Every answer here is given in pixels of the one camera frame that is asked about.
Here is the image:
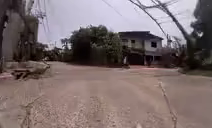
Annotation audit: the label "bare leaning tree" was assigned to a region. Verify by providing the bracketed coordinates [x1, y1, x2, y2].
[128, 0, 199, 69]

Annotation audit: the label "clump of green trees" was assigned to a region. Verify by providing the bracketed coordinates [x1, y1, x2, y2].
[60, 24, 124, 66]

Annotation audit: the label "two-storey pale house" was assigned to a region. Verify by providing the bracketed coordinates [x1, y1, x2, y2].
[118, 30, 165, 66]

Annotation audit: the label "grey concrete building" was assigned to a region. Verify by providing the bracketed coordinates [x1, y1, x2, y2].
[2, 9, 40, 63]

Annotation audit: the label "grass verge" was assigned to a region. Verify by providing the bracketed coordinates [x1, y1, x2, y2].
[178, 66, 212, 79]

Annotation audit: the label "overhead wires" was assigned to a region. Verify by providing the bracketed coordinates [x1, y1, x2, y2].
[27, 0, 195, 38]

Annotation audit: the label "pile of rubble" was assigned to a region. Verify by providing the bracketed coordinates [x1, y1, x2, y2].
[5, 59, 52, 80]

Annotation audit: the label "grey-brown concrete road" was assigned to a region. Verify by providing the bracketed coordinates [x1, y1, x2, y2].
[0, 60, 212, 128]

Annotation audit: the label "dark leafy tree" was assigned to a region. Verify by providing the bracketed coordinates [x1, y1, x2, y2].
[190, 0, 212, 68]

